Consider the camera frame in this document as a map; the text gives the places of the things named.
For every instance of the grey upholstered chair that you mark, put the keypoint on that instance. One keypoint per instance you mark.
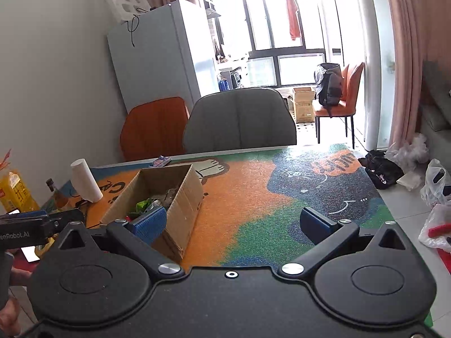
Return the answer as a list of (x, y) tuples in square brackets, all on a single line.
[(239, 119)]

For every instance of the yellow carton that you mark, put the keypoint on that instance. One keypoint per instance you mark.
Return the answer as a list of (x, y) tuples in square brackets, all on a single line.
[(16, 192)]

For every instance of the open cardboard carton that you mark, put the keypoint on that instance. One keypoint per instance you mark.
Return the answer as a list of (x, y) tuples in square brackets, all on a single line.
[(303, 94)]

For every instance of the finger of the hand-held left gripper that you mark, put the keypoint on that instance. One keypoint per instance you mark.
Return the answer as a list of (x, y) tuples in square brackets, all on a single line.
[(65, 217)]

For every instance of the printed cardboard carton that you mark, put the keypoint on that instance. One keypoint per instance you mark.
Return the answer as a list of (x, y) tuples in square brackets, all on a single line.
[(304, 112)]

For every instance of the black backpack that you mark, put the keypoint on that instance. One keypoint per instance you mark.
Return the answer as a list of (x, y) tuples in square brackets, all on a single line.
[(329, 88)]

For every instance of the silver microwave oven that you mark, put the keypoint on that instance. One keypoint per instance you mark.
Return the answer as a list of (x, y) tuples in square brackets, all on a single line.
[(235, 79)]

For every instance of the white paper towel roll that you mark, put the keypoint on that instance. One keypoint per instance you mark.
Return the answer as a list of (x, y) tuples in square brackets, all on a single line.
[(86, 183)]

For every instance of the cardboard box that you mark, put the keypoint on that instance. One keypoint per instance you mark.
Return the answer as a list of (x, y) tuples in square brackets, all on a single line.
[(183, 211)]

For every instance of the orange dining chair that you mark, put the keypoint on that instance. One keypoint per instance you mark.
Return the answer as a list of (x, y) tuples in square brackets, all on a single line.
[(354, 91), (345, 74)]

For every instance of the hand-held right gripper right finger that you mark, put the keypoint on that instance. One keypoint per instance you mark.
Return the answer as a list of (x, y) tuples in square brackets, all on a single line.
[(313, 225)]

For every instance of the bright green snack packet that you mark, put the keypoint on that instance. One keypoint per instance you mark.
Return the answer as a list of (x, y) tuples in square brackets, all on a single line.
[(142, 205)]

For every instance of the blue plastic object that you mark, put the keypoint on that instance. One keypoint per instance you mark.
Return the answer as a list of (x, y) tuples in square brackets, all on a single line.
[(33, 212)]

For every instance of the amber glass bottle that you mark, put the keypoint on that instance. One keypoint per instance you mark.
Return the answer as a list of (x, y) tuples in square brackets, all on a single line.
[(58, 197)]

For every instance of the crumpled white plastic bag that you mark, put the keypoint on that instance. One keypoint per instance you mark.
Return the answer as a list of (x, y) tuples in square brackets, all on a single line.
[(408, 151)]

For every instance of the orange upholstered chair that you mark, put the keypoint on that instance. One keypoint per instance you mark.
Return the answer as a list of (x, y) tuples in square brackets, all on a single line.
[(151, 130)]

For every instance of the clear snack bag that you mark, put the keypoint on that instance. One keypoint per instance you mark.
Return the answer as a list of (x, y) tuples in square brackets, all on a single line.
[(165, 197)]

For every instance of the white refrigerator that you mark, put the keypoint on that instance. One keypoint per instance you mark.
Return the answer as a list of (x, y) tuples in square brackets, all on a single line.
[(158, 60)]

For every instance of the white paper bag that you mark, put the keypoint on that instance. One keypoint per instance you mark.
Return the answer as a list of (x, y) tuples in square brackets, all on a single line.
[(410, 180)]

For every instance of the person's left hand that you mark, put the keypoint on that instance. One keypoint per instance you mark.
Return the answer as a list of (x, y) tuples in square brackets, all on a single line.
[(21, 277)]

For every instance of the black bag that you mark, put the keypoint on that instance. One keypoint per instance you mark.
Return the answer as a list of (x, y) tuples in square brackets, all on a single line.
[(382, 169)]

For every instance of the clear plastic bag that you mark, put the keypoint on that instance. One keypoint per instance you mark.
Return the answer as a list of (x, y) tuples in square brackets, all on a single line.
[(431, 218)]

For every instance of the orange hanging garment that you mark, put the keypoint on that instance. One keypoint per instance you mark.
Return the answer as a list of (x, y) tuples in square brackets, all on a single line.
[(292, 10)]

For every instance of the red tube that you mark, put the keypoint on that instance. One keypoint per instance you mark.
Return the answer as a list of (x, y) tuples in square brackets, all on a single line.
[(438, 230)]

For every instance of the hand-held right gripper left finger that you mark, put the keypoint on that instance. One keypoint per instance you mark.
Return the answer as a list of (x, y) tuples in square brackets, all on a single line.
[(151, 223)]

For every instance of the blue tissue packet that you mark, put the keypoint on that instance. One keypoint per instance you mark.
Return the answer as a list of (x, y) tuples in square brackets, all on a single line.
[(160, 162)]

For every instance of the grey sofa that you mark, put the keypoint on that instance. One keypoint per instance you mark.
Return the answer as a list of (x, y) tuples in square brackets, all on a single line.
[(435, 119)]

